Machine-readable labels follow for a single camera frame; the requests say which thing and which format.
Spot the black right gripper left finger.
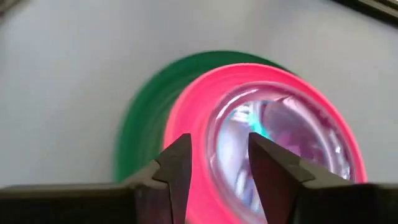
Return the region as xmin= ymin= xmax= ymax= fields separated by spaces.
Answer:
xmin=0 ymin=133 xmax=193 ymax=224

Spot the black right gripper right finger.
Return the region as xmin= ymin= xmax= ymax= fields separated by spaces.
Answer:
xmin=248 ymin=132 xmax=398 ymax=224

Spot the green plastic cup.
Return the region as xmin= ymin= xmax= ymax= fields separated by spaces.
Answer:
xmin=113 ymin=50 xmax=296 ymax=184

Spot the black table edge frame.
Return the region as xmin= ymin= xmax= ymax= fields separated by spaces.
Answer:
xmin=331 ymin=0 xmax=398 ymax=26

